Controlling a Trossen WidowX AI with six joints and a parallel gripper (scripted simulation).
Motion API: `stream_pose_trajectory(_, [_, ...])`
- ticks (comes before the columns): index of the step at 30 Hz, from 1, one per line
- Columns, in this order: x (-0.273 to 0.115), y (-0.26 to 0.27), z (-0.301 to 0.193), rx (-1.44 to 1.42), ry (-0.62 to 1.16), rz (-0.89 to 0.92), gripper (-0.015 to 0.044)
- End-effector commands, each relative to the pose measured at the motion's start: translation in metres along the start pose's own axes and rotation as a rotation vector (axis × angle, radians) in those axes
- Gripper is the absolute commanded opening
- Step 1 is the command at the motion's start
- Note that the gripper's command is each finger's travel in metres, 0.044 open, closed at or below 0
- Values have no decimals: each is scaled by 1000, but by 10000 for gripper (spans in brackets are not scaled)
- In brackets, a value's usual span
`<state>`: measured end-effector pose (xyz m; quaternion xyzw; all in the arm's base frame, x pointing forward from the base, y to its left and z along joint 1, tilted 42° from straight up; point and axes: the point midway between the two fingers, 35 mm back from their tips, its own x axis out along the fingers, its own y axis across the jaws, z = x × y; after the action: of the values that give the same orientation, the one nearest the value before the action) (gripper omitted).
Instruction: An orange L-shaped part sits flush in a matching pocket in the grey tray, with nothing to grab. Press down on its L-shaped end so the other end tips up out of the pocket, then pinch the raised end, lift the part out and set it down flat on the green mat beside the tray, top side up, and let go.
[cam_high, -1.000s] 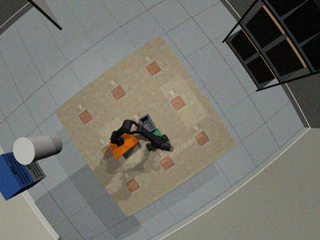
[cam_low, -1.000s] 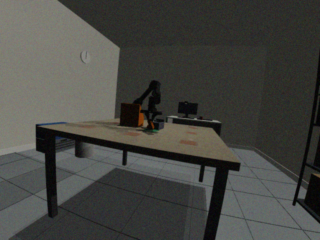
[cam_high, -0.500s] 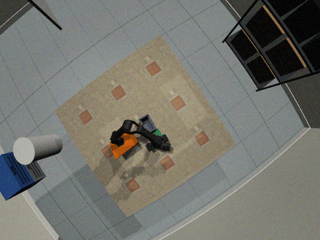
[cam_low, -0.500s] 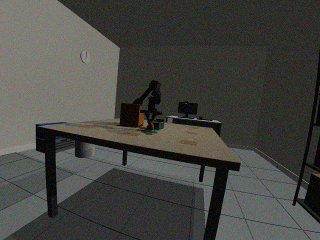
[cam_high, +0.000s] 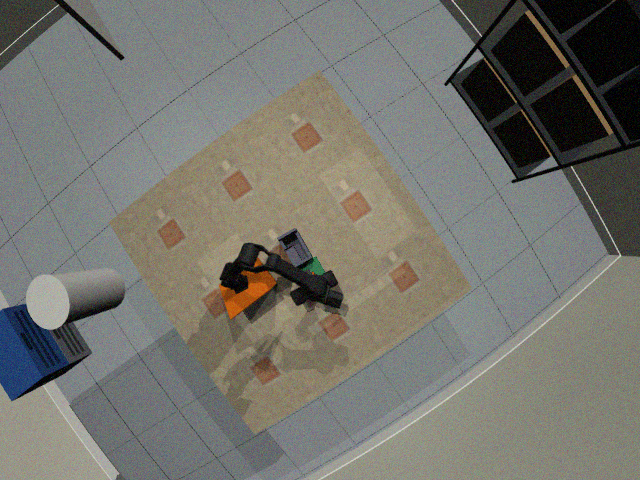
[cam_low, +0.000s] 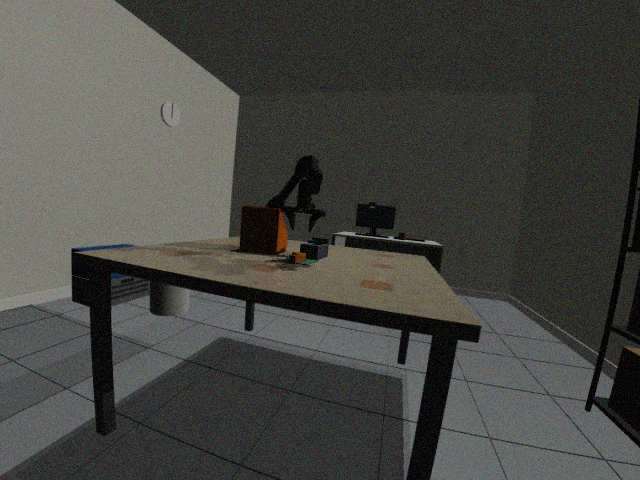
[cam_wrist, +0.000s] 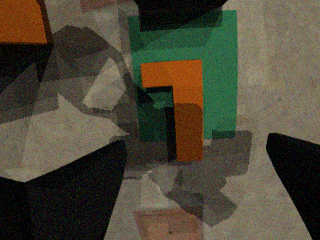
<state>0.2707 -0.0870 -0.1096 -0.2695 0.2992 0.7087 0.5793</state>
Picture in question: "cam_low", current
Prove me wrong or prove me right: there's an orange l-shaped part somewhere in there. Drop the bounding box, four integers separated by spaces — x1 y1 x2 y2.
289 252 306 263

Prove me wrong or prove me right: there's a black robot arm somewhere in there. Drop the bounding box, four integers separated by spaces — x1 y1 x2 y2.
265 155 323 210

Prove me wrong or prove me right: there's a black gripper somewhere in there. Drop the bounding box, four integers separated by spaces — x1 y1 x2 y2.
281 194 326 233

